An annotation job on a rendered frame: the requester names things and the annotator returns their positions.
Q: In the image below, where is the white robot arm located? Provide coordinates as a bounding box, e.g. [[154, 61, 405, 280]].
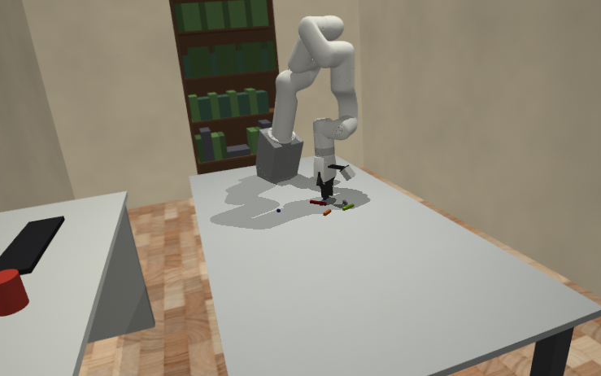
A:
[[268, 15, 358, 156]]

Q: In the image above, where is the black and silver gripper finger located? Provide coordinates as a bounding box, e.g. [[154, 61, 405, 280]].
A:
[[316, 172, 329, 199], [327, 176, 336, 196]]

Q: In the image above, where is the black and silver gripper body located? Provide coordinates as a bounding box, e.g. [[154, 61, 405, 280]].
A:
[[314, 153, 337, 182]]

